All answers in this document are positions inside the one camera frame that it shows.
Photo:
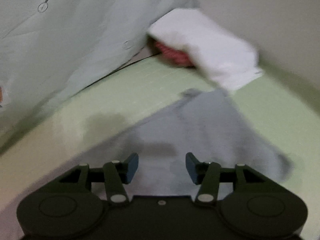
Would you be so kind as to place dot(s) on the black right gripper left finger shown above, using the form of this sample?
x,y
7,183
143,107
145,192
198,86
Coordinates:
x,y
114,175

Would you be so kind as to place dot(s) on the red knitted garment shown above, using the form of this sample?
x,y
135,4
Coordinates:
x,y
177,57

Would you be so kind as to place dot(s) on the green grid cutting mat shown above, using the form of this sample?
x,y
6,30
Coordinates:
x,y
282,107

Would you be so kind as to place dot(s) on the light green carrot duvet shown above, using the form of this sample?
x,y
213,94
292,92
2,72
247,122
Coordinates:
x,y
52,49

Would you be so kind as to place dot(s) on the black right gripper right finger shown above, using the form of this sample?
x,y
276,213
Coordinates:
x,y
209,176

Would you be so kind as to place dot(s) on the grey sweatpants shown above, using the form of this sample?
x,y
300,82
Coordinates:
x,y
206,124

